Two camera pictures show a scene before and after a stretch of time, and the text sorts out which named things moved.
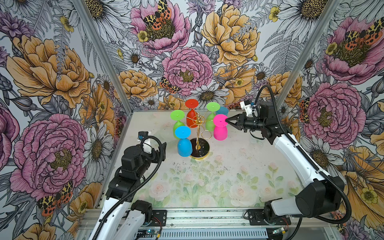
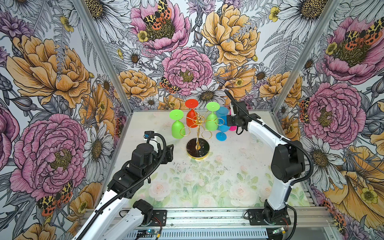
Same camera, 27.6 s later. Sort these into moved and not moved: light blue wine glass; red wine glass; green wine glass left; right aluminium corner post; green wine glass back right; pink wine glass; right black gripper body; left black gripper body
Moved: pink wine glass; left black gripper body
Not moved: right aluminium corner post; red wine glass; green wine glass left; green wine glass back right; light blue wine glass; right black gripper body
